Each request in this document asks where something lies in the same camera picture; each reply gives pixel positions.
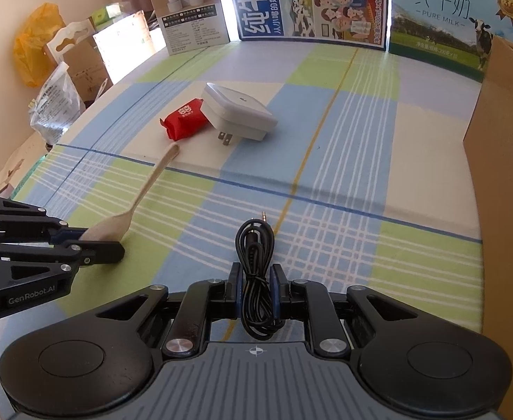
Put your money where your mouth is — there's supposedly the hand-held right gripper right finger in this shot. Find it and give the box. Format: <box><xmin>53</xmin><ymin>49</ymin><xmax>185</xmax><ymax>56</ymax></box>
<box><xmin>270</xmin><ymin>265</ymin><xmax>419</xmax><ymax>358</ymax></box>

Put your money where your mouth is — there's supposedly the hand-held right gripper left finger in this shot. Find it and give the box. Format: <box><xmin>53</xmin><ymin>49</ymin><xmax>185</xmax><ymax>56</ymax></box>
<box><xmin>94</xmin><ymin>265</ymin><xmax>245</xmax><ymax>359</ymax></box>

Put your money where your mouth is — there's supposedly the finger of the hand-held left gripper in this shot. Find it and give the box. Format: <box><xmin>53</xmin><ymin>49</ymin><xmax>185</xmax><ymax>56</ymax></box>
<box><xmin>0</xmin><ymin>209</ymin><xmax>90</xmax><ymax>246</ymax></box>
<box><xmin>0</xmin><ymin>241</ymin><xmax>127</xmax><ymax>268</ymax></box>

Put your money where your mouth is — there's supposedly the beige wooden spoon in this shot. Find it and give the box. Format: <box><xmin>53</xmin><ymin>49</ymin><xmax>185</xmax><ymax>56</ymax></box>
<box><xmin>78</xmin><ymin>142</ymin><xmax>181</xmax><ymax>242</ymax></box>

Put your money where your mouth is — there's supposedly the black audio cable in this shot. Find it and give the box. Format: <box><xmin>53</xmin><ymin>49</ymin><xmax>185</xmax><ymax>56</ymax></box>
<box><xmin>234</xmin><ymin>212</ymin><xmax>286</xmax><ymax>340</ymax></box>

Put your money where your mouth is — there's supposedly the brown cardboard box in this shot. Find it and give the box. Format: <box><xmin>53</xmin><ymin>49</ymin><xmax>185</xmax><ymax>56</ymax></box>
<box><xmin>463</xmin><ymin>35</ymin><xmax>513</xmax><ymax>420</ymax></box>

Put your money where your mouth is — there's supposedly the plaid cloth desktop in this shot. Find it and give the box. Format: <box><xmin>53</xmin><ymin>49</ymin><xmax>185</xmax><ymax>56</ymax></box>
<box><xmin>0</xmin><ymin>37</ymin><xmax>502</xmax><ymax>420</ymax></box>

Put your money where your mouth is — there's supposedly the beige cardboard piece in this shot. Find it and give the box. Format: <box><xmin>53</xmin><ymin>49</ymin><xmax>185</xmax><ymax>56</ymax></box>
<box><xmin>0</xmin><ymin>133</ymin><xmax>49</xmax><ymax>195</ymax></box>

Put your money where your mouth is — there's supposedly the clear printed plastic bag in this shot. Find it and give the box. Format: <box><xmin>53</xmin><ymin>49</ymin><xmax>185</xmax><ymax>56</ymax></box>
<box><xmin>29</xmin><ymin>62</ymin><xmax>86</xmax><ymax>143</ymax></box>

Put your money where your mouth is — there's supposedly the red snack packet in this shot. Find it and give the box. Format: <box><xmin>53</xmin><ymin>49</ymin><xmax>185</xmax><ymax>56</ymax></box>
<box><xmin>159</xmin><ymin>98</ymin><xmax>211</xmax><ymax>141</ymax></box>

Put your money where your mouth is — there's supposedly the cardboard box with hang tab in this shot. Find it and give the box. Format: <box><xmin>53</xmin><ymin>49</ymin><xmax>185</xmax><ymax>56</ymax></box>
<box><xmin>45</xmin><ymin>20</ymin><xmax>111</xmax><ymax>101</ymax></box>

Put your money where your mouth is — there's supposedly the yellow plastic bag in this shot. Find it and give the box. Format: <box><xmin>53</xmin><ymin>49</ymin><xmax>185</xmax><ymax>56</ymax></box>
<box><xmin>14</xmin><ymin>3</ymin><xmax>67</xmax><ymax>88</ymax></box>

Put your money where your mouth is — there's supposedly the white plug adapter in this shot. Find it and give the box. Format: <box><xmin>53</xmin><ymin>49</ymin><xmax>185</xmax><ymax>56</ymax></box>
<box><xmin>201</xmin><ymin>82</ymin><xmax>279</xmax><ymax>147</ymax></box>

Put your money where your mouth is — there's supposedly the white paper bag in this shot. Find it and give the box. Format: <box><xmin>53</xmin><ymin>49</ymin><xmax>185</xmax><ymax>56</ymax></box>
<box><xmin>92</xmin><ymin>16</ymin><xmax>156</xmax><ymax>85</ymax></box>

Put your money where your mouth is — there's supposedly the green and white carton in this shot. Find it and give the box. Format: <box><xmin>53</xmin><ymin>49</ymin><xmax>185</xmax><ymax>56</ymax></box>
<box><xmin>91</xmin><ymin>5</ymin><xmax>125</xmax><ymax>28</ymax></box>

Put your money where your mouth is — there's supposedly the white product box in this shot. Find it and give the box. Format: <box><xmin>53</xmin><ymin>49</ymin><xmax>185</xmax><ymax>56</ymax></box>
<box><xmin>146</xmin><ymin>0</ymin><xmax>231</xmax><ymax>56</ymax></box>

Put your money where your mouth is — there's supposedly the blue cartoon milk carton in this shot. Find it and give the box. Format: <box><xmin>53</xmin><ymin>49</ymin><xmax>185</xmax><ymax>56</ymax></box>
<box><xmin>224</xmin><ymin>0</ymin><xmax>391</xmax><ymax>51</ymax></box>

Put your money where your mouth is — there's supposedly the light blue cow milk carton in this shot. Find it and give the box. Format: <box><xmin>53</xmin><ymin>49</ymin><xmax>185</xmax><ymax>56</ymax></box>
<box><xmin>388</xmin><ymin>0</ymin><xmax>513</xmax><ymax>83</ymax></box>

